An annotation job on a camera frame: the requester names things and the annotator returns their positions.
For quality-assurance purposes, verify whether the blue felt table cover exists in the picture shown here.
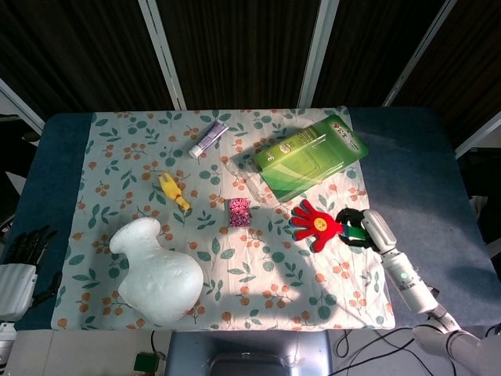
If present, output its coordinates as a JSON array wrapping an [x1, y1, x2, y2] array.
[[0, 106, 493, 332]]

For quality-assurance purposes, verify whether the black floor cable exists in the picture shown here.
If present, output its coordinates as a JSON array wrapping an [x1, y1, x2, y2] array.
[[334, 327, 457, 376]]

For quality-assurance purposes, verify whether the green blister package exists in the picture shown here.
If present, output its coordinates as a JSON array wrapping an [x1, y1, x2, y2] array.
[[230, 114, 370, 204]]

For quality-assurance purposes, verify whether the purple white cream tube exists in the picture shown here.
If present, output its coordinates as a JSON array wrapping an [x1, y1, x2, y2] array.
[[188, 120, 229, 160]]

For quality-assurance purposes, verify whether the white frame post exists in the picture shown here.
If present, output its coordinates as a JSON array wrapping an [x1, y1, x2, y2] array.
[[298, 0, 340, 110], [455, 110, 501, 160], [137, 0, 187, 111], [0, 78, 45, 135], [382, 0, 458, 107]]

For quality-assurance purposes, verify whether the white foam vase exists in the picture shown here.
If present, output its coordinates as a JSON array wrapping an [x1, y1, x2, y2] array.
[[108, 217, 205, 326]]

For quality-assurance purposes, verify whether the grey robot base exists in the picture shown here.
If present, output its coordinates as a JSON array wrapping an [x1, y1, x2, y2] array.
[[164, 331, 334, 376]]

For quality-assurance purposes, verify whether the pink patterned card box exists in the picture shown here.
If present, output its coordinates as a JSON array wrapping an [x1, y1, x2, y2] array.
[[228, 197, 253, 228]]

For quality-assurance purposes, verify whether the floral print tablecloth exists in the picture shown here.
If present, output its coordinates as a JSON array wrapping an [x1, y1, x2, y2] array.
[[50, 105, 396, 331]]

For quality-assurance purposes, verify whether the small green box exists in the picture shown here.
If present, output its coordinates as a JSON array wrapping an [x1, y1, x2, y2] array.
[[134, 352, 160, 372]]

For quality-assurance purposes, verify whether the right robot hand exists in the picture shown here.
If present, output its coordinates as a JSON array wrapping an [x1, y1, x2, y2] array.
[[336, 208, 398, 255]]

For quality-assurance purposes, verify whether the red hand-shaped clapper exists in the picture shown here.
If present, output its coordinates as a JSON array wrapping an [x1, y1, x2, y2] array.
[[290, 199, 368, 255]]

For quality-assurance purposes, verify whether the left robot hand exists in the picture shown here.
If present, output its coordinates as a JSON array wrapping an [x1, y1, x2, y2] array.
[[0, 225, 63, 320]]

